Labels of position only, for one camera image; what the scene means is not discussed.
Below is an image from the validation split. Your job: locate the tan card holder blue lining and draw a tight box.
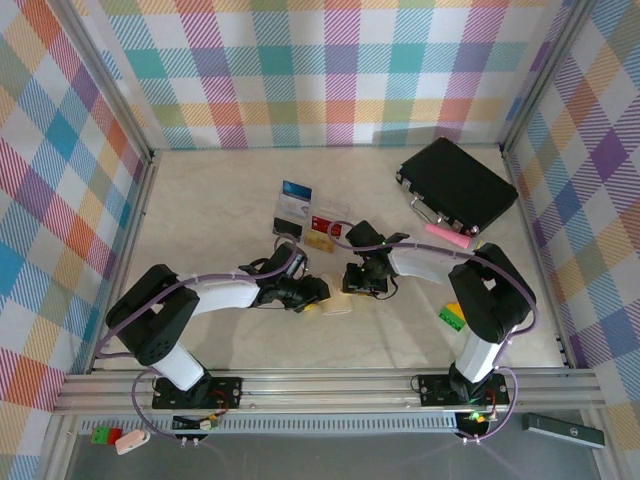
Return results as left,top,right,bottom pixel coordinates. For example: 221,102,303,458
319,273,357,319

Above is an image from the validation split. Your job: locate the red credit card white logo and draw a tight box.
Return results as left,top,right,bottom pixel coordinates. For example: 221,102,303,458
309,215,346,240

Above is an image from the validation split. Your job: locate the clear acrylic card stand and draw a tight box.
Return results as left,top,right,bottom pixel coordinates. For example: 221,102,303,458
271,178,355,256

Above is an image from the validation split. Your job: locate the gold credit card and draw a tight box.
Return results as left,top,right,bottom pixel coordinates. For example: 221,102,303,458
303,230,337,254

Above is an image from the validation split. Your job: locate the plain black credit card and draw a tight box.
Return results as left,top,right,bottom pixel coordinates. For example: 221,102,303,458
272,217,305,237

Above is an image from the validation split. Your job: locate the white credit card orange logo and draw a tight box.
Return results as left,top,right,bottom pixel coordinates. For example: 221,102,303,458
276,197,312,217

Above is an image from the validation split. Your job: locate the blue credit card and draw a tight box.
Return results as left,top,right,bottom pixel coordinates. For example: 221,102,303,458
281,179,315,201

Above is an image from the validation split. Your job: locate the black briefcase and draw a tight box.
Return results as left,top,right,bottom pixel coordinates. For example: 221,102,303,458
395,136,520,236

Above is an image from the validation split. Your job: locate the green yellow toy brick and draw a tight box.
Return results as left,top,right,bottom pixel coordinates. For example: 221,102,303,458
438,301,469,332

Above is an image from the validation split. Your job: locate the small wiring connector board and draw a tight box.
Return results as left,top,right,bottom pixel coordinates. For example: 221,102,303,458
457,408,496,434
172,412,221,435

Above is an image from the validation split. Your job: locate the pink eraser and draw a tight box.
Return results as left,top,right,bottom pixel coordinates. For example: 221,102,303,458
114,429,151,456

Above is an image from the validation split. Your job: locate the red green block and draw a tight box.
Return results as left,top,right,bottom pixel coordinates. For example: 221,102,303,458
89,425,124,446

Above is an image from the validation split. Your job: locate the black flat device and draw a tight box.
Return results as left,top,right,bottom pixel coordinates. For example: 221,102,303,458
521,412,606,449

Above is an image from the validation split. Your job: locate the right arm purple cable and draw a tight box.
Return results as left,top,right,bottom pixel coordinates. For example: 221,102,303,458
327,234,541,444

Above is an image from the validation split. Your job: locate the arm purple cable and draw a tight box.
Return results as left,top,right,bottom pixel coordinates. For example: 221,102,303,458
327,234,541,444
94,234,309,444

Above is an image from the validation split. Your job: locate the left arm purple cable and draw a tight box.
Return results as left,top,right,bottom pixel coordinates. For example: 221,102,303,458
94,234,309,444

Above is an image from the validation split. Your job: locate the aluminium mounting rail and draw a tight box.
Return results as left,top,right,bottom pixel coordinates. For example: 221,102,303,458
52,369,606,414

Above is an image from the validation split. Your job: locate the grey slotted cable duct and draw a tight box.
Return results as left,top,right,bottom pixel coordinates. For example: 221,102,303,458
79,412,461,434

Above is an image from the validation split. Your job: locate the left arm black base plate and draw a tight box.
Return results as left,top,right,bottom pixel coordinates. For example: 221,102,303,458
151,375,245,411

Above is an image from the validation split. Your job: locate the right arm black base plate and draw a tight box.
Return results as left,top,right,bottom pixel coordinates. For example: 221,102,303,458
417,373,516,407

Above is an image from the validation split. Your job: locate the aluminium side rail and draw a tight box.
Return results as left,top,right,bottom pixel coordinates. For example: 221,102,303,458
499,144,574,369
87,149,161,374

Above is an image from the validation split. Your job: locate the aluminium frame post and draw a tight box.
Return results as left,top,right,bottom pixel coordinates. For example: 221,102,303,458
52,0,161,161
499,0,601,151

